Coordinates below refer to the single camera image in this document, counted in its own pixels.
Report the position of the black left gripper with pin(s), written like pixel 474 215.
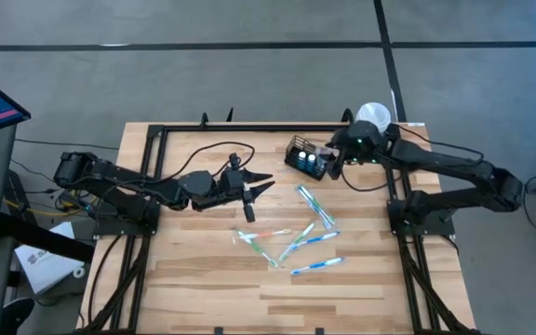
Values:
pixel 233 183

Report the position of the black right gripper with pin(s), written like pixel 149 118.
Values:
pixel 346 146

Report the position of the orange white toothbrush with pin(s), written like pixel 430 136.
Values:
pixel 330 151
pixel 268 234

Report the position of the blue bottle with white cap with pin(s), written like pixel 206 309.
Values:
pixel 311 159

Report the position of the blue toothpaste tube white cap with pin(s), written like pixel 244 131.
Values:
pixel 302 156

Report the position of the green white toothbrush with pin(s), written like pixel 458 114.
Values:
pixel 261 252
pixel 298 240
pixel 320 205

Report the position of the blue white toothbrush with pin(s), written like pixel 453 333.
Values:
pixel 315 210
pixel 317 265
pixel 317 239

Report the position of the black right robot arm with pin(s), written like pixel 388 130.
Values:
pixel 435 160

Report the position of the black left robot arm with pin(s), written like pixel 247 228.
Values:
pixel 124 179

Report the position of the white-lidded wipes canister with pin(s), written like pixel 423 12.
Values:
pixel 374 114

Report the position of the black desk beam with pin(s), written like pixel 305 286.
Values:
pixel 44 238

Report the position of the white paper booklet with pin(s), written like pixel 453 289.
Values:
pixel 44 265

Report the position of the black aluminium table frame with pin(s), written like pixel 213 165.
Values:
pixel 249 127

